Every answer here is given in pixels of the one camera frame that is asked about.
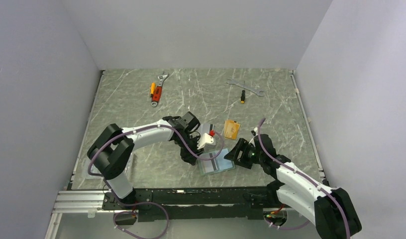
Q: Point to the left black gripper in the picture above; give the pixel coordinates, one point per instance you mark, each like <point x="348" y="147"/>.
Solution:
<point x="188" y="157"/>

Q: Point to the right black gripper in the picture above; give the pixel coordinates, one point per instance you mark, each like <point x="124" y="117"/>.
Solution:
<point x="243" y="145"/>

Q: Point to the green card holder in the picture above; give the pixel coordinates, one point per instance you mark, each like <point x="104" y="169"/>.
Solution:
<point x="223" y="163"/>

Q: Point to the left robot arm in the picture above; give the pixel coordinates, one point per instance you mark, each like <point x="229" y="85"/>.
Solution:
<point x="112" y="149"/>

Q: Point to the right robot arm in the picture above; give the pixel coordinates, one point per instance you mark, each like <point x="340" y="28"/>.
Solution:
<point x="330" y="210"/>

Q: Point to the silver VIP card stack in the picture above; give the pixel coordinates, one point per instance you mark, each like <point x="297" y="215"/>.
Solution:
<point x="205" y="128"/>

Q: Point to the orange card stack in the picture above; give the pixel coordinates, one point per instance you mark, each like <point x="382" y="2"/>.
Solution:
<point x="231" y="129"/>

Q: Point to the red adjustable wrench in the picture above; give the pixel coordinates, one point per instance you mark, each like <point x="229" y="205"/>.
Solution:
<point x="158" y="91"/>

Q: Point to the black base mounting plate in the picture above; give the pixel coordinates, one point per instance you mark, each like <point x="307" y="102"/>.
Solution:
<point x="197" y="203"/>

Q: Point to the black yellow small screwdriver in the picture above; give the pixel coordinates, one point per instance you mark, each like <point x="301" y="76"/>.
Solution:
<point x="242" y="98"/>

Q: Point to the silver open-end spanner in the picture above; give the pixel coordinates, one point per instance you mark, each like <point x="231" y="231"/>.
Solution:
<point x="258" y="92"/>

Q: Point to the clear plastic bag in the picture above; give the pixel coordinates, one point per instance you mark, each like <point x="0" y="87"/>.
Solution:
<point x="86" y="175"/>

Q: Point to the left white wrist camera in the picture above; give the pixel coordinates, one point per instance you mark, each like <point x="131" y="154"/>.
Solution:
<point x="206" y="139"/>

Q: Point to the yellow handled screwdriver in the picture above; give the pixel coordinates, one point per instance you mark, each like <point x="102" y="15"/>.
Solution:
<point x="152" y="89"/>

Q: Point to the aluminium rail frame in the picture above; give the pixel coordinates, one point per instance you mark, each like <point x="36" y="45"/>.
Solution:
<point x="88" y="202"/>

